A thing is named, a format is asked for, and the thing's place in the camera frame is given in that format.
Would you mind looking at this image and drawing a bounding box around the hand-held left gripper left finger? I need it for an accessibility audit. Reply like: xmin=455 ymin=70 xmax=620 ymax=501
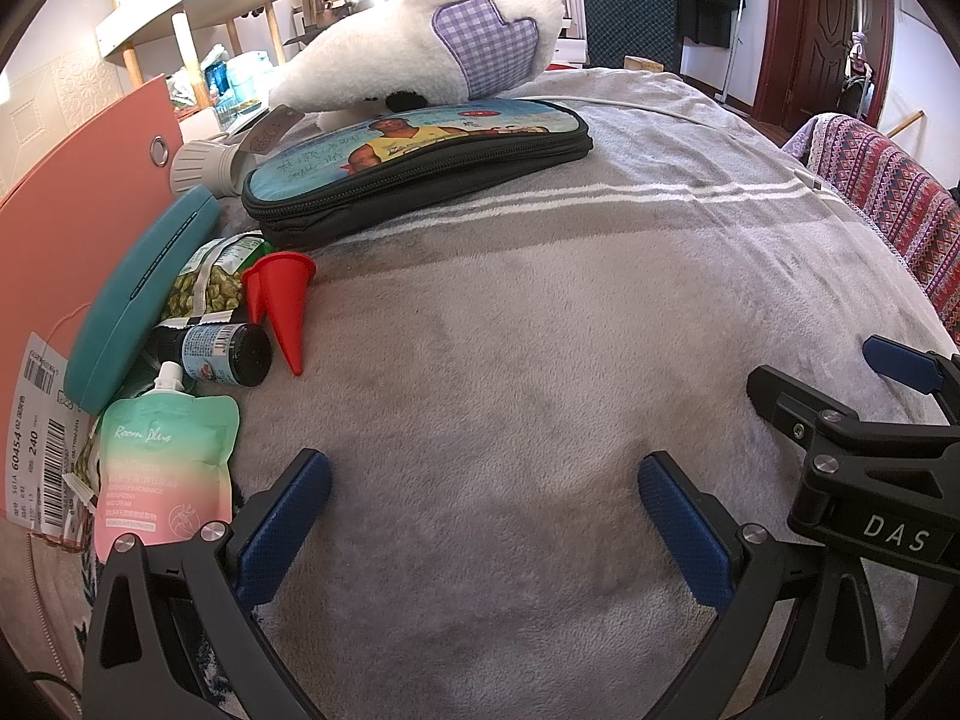
xmin=82 ymin=448 xmax=335 ymax=720

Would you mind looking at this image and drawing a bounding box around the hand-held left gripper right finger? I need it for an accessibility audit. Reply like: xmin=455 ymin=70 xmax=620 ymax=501
xmin=636 ymin=452 xmax=893 ymax=720

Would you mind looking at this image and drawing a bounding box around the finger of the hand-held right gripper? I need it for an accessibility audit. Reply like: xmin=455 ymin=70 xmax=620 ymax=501
xmin=862 ymin=334 xmax=960 ymax=425
xmin=748 ymin=364 xmax=865 ymax=460

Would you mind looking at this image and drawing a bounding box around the light blue container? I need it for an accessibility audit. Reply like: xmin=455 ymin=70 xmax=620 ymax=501
xmin=225 ymin=52 xmax=272 ymax=102

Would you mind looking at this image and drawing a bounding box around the pastel spout pouch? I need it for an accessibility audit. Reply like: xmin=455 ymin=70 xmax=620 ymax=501
xmin=94 ymin=361 xmax=241 ymax=562

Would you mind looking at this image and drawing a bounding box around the patterned woven blanket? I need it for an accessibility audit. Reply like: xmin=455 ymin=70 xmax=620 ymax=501
xmin=780 ymin=112 xmax=960 ymax=346

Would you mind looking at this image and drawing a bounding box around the small dark bottle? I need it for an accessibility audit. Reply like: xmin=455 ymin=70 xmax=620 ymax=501
xmin=154 ymin=321 xmax=272 ymax=389

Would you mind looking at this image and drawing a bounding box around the large red cone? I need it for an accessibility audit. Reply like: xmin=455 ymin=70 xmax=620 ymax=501
xmin=255 ymin=253 xmax=317 ymax=377

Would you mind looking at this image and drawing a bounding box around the small red cone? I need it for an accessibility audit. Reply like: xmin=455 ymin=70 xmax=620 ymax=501
xmin=241 ymin=268 xmax=269 ymax=323

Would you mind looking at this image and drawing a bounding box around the green pea snack packet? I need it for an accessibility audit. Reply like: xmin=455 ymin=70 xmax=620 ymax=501
xmin=169 ymin=234 xmax=271 ymax=320

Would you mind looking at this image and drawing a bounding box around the grey striped blanket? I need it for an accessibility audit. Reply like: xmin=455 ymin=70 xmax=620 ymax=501
xmin=0 ymin=67 xmax=960 ymax=720

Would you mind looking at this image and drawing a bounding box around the teal glasses case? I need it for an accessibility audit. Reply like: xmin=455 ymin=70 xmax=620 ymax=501
xmin=62 ymin=186 xmax=222 ymax=417

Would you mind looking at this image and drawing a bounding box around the dark wooden door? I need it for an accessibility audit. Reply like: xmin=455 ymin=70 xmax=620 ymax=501
xmin=754 ymin=0 xmax=897 ymax=128

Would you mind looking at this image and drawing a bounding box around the white ribbed cap bottle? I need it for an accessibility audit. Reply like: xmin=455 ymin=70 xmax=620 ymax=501
xmin=170 ymin=133 xmax=260 ymax=196

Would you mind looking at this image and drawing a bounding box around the printed black pencil case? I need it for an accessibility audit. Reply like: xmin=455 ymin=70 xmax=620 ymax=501
xmin=241 ymin=99 xmax=593 ymax=250

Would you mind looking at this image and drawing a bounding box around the pink storage box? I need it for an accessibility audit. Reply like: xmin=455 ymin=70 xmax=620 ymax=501
xmin=0 ymin=73 xmax=185 ymax=541

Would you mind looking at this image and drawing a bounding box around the grey plush toy tag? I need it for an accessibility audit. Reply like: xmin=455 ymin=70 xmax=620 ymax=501
xmin=250 ymin=106 xmax=305 ymax=155

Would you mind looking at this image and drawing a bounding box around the dark quilted panel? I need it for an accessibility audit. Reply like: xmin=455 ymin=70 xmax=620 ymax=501
xmin=577 ymin=0 xmax=683 ymax=72

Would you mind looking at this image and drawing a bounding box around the white plush toy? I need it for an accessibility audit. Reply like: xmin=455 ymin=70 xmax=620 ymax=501
xmin=268 ymin=0 xmax=565 ymax=132

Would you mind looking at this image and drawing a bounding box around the wooden shelf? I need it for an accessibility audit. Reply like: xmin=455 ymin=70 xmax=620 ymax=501
xmin=96 ymin=0 xmax=286 ymax=110

